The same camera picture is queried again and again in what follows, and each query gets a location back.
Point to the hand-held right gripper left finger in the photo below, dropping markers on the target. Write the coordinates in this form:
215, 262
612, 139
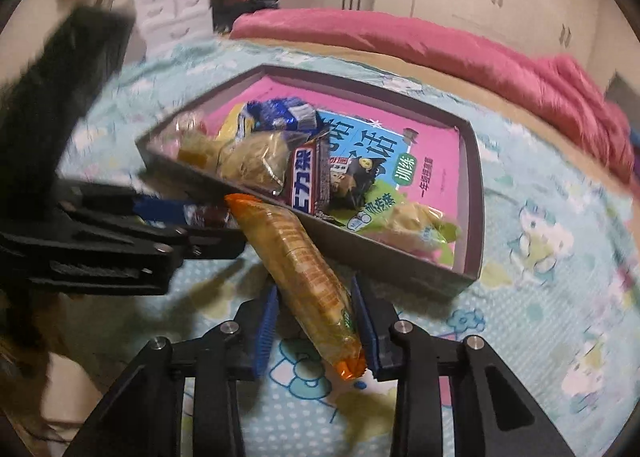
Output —
265, 332

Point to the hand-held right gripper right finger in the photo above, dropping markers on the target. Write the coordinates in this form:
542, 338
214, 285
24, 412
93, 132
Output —
367, 332

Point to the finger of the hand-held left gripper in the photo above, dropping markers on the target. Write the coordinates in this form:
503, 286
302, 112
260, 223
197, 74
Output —
160, 209
210, 243

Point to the green striped candy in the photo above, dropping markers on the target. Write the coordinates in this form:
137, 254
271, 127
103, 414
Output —
210, 216

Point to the clear round pastry packet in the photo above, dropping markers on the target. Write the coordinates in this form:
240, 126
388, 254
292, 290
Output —
195, 147

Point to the orange cracker packet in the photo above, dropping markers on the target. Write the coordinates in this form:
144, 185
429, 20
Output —
300, 267

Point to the shallow dark cardboard box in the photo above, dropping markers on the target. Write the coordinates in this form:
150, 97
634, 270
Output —
400, 262

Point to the rice crisp packet green label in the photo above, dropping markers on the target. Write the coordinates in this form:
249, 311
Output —
255, 162

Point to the yellow biscuit packet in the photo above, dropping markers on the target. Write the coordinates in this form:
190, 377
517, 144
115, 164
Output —
232, 124

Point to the brown chocolate bar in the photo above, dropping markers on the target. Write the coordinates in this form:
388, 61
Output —
307, 177

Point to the light green packet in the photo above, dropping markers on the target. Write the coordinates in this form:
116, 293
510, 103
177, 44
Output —
400, 217

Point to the blue wafer packet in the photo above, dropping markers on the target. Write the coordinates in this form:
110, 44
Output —
280, 112

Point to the black candy packet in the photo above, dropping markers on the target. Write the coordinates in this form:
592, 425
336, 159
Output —
357, 182

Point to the white drawer cabinet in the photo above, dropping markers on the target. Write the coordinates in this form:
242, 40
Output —
172, 12

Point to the teal cat print blanket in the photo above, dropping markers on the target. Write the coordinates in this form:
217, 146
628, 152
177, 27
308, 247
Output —
540, 287

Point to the pink book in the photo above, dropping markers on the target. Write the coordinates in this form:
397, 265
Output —
440, 152

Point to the pink blanket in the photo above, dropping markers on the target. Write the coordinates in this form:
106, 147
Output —
450, 47

